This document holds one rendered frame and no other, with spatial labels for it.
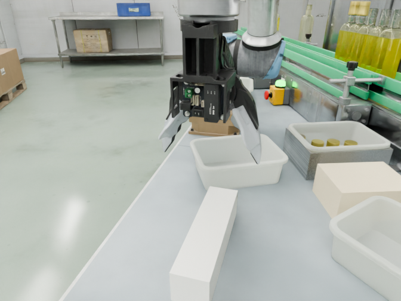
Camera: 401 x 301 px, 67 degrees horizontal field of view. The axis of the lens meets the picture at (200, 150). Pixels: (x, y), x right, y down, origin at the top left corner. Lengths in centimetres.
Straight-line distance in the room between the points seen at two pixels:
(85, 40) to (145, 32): 127
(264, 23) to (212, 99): 57
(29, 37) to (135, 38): 211
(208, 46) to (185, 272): 32
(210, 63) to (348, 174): 46
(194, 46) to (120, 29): 652
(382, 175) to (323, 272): 28
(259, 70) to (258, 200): 42
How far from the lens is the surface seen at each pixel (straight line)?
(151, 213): 69
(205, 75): 37
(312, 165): 82
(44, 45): 729
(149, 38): 686
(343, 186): 69
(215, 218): 57
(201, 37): 36
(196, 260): 50
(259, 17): 91
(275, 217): 69
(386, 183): 75
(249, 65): 97
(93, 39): 635
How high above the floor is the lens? 117
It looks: 27 degrees down
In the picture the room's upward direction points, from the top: straight up
